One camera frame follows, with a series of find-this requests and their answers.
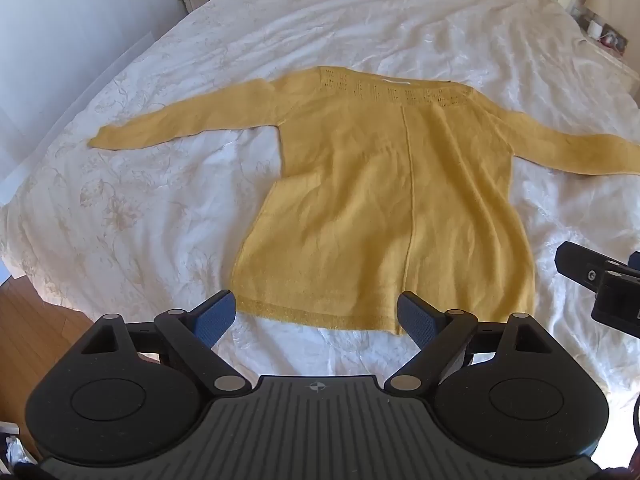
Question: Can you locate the table lamp with cream shade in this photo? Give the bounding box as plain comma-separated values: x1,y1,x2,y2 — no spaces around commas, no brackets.
582,0,627,23

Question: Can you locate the yellow knit sweater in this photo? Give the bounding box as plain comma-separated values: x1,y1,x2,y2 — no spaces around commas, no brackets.
89,66,640,336

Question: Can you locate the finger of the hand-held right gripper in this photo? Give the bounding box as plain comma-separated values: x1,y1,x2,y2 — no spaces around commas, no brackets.
591,270,640,336
555,241,640,293

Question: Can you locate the white floral bedspread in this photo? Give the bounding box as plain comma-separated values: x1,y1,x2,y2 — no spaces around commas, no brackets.
0,0,640,411

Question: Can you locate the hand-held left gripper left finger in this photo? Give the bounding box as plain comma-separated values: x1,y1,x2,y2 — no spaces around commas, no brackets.
75,290,253,397

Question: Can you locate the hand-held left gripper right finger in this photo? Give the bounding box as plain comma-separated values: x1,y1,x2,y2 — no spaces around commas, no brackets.
384,291,556,397

